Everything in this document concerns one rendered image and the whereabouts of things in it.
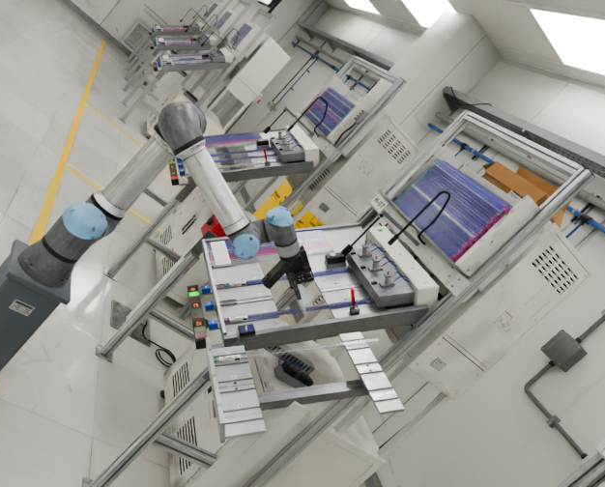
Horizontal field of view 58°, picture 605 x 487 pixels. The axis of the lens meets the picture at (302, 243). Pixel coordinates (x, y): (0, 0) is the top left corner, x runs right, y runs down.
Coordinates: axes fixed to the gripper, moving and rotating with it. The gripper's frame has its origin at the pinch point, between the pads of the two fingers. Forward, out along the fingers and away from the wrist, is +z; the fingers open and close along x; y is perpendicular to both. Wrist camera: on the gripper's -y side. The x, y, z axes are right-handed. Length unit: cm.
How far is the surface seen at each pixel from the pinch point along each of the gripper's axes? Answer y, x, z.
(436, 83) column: 203, 306, 52
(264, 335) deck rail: -14.3, -9.9, 0.7
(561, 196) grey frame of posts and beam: 91, -13, -14
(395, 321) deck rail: 29.7, -9.9, 14.7
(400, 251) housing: 45.1, 18.3, 7.9
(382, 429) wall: 36, 88, 188
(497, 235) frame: 69, -11, -6
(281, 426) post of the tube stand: -17.9, -40.3, 9.0
